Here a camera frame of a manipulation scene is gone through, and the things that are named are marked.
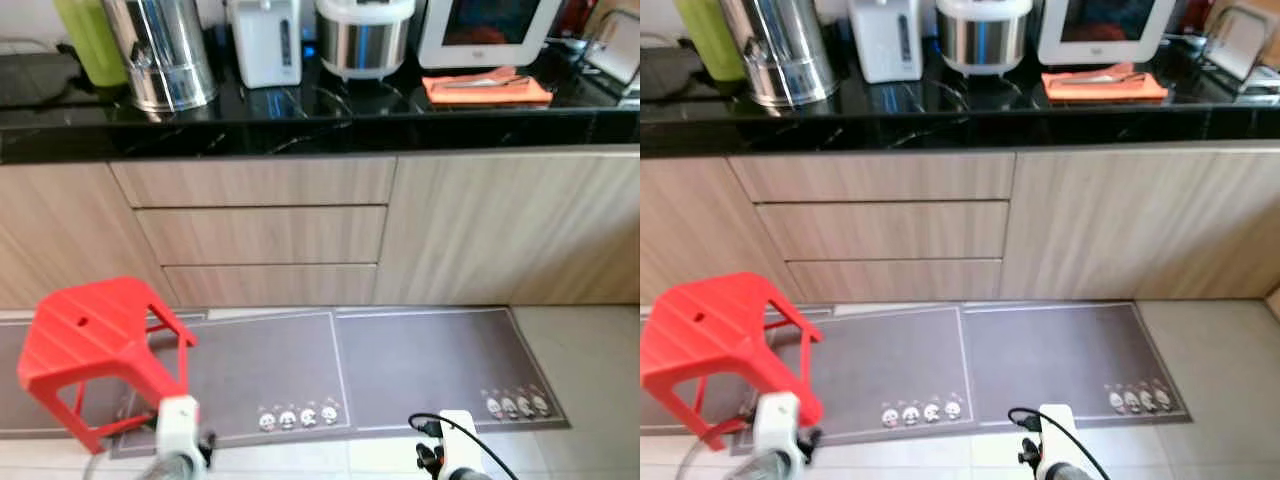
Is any grey panda floor mat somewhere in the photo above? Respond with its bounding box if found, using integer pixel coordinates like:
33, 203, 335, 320
960, 300, 1191, 429
735, 305, 976, 456
110, 310, 353, 459
334, 306, 571, 433

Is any red plastic stool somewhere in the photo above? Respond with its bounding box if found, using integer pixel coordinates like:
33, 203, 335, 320
17, 276, 198, 454
640, 271, 824, 451

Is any light wooden cabinet door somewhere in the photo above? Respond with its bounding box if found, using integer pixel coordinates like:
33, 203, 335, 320
640, 157, 801, 306
372, 150, 641, 307
0, 162, 176, 311
998, 145, 1280, 301

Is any light wooden drawer front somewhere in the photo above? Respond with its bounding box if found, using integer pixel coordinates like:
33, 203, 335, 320
110, 157, 397, 209
728, 152, 1016, 204

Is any orange folded cloth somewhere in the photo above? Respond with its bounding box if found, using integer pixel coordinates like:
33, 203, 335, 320
1040, 70, 1169, 102
421, 72, 554, 107

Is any metal serving utensil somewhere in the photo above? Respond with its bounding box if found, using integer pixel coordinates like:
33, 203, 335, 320
1058, 64, 1149, 87
438, 67, 533, 91

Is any stainless steel water urn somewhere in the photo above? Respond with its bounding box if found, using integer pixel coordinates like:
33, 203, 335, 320
718, 0, 841, 109
100, 0, 219, 113

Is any black glass stove top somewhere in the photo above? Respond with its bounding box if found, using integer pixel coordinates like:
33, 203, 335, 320
640, 45, 701, 101

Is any white electric water dispenser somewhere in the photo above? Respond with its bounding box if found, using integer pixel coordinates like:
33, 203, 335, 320
227, 0, 304, 89
848, 0, 924, 85

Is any green plastic jug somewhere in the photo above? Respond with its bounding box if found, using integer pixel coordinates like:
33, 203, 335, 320
53, 0, 128, 88
675, 0, 749, 83

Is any silver and white rice cooker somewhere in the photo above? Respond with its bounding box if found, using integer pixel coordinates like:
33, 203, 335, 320
315, 0, 417, 81
936, 0, 1034, 77

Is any white appliance with dark window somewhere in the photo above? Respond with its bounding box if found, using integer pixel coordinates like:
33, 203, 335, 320
1037, 0, 1179, 67
417, 0, 564, 70

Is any white toaster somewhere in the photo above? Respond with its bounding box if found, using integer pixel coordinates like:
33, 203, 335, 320
1203, 5, 1271, 83
583, 8, 641, 86

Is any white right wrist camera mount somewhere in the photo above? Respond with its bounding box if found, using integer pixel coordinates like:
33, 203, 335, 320
438, 409, 491, 473
1038, 404, 1086, 469

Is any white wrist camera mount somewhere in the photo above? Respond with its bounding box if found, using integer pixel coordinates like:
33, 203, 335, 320
155, 396, 204, 463
752, 392, 803, 461
1038, 404, 1086, 469
438, 409, 491, 473

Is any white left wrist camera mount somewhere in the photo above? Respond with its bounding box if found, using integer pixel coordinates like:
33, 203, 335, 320
155, 396, 204, 463
752, 392, 803, 461

